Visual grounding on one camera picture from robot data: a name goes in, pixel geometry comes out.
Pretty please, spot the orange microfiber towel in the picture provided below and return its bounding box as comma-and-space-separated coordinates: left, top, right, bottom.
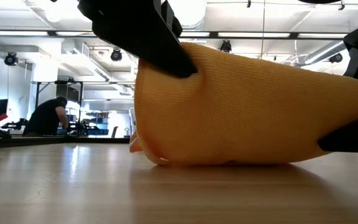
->
129, 42, 358, 167

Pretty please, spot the person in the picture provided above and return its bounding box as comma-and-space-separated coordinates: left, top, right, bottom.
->
22, 96, 70, 137

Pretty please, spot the silver ventilation duct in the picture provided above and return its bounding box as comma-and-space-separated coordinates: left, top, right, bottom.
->
303, 18, 358, 65
169, 0, 208, 31

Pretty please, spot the black ceiling-hung camera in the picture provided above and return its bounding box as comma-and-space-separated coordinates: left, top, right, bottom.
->
110, 49, 123, 62
4, 52, 19, 67
219, 40, 232, 53
329, 52, 344, 64

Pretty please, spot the long ceiling light rail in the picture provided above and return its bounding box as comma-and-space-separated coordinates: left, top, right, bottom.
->
0, 29, 349, 40

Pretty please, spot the thin hanging cable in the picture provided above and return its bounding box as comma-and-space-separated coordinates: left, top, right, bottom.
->
260, 0, 266, 60

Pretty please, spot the black gantry frame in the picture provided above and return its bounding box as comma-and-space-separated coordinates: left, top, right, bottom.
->
31, 80, 84, 138

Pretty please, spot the thin right wrist camera cable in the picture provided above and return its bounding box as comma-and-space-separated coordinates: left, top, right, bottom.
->
296, 0, 343, 4

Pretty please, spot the black aluminium frame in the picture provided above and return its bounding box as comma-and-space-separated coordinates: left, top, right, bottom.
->
0, 136, 131, 149

